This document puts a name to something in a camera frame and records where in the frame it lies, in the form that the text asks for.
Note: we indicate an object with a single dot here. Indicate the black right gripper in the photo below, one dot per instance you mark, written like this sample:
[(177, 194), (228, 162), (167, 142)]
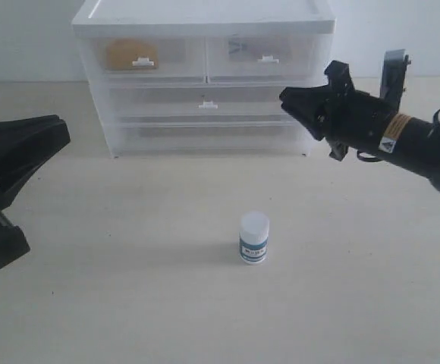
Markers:
[(344, 116)]

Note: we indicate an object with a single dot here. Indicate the white blue pill bottle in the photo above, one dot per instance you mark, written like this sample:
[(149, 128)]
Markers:
[(254, 237)]

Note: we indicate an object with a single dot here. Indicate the yellow cheese wedge toy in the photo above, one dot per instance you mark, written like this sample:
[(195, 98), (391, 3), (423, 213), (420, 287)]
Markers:
[(131, 54)]

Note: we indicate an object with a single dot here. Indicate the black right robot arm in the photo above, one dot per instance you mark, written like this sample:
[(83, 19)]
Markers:
[(412, 144)]

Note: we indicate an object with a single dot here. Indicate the white plastic drawer cabinet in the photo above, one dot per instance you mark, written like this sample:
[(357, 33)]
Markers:
[(204, 20)]

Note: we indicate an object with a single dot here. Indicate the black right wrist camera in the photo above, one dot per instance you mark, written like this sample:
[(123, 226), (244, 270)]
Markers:
[(394, 70)]

